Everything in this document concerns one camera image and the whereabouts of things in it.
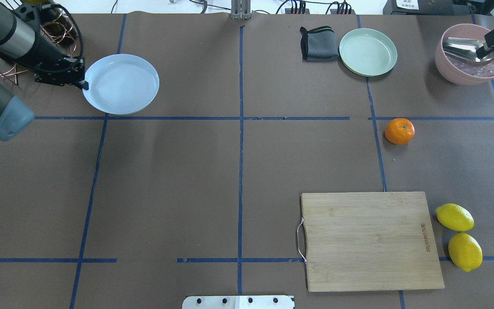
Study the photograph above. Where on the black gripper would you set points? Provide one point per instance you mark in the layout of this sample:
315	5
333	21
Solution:
49	55

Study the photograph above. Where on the light blue plate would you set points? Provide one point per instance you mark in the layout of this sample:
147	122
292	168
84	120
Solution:
121	84

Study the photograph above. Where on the metal scoop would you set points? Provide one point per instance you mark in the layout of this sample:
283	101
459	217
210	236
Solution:
466	49

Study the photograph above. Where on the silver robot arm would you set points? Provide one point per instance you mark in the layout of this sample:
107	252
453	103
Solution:
15	115

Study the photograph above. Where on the light green plate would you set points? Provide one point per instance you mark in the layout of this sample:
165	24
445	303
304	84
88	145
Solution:
368	52

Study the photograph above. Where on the pink bowl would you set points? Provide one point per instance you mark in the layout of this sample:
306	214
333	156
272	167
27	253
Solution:
456	70

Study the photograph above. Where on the orange fruit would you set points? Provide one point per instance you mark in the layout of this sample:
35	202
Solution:
400	131

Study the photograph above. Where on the folded grey cloth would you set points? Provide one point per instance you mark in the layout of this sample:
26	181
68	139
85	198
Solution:
319	44

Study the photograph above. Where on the lower yellow lemon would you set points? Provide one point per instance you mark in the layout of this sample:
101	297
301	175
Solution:
455	217

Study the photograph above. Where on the yellow lemon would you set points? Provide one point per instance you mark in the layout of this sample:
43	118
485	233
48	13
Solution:
465	252
455	217

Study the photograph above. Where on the upper yellow lemon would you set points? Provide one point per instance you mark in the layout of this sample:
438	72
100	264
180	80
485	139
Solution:
465	252

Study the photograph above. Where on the bamboo cutting board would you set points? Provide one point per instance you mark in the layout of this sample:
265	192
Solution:
369	241

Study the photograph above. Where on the copper wire bottle rack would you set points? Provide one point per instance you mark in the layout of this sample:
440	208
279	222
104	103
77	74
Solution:
37	27

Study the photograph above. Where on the aluminium frame post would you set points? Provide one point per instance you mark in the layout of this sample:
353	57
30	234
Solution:
241	9

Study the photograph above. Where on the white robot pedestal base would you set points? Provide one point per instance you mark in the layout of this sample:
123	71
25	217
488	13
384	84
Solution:
240	302

